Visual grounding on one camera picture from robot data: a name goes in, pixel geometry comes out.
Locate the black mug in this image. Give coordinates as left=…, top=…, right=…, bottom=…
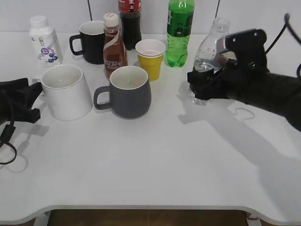
left=69, top=21, right=105, bottom=65

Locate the right black cable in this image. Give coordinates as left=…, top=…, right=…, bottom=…
left=264, top=13, right=301, bottom=78

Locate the yellow paper cup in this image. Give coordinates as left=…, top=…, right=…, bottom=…
left=135, top=39, right=166, bottom=81

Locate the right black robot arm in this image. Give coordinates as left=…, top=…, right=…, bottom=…
left=187, top=60, right=301, bottom=130

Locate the green soda bottle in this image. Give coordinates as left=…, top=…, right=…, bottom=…
left=166, top=0, right=195, bottom=67

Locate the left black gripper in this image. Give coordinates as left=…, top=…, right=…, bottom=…
left=0, top=79, right=42, bottom=124

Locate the white yogurt drink bottle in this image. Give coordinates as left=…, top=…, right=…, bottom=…
left=29, top=16, right=63, bottom=67

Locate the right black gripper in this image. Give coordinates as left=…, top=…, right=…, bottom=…
left=187, top=63, right=270, bottom=104

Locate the clear water bottle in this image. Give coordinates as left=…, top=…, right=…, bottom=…
left=190, top=17, right=230, bottom=105

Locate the brown Nescafe coffee bottle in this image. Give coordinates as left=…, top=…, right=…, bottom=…
left=103, top=13, right=128, bottom=79

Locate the grey mug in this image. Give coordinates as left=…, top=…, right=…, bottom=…
left=93, top=66, right=151, bottom=119

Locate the black cable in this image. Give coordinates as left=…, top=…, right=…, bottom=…
left=264, top=13, right=301, bottom=78
left=0, top=89, right=17, bottom=165

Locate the left black cable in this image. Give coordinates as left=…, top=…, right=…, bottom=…
left=0, top=89, right=17, bottom=165

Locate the dark cola bottle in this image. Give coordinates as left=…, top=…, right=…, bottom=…
left=118, top=0, right=142, bottom=50

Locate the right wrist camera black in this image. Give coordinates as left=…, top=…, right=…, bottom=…
left=216, top=29, right=267, bottom=68

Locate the white mug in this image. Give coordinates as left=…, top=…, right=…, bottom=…
left=32, top=64, right=93, bottom=121

